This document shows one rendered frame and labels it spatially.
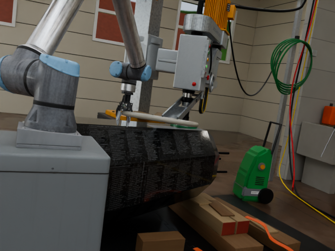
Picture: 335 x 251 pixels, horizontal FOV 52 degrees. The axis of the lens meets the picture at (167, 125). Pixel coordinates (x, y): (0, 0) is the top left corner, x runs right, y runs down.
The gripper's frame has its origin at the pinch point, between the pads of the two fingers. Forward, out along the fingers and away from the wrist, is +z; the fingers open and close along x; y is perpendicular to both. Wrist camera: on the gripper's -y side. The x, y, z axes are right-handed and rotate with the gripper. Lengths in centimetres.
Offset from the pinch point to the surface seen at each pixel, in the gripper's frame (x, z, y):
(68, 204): -25, 24, 92
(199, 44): 53, -66, -41
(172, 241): 44, 71, 2
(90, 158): -20, 7, 92
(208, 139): 72, 5, -38
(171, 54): 49, -65, -110
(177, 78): 43, -38, -49
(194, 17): 46, -84, -40
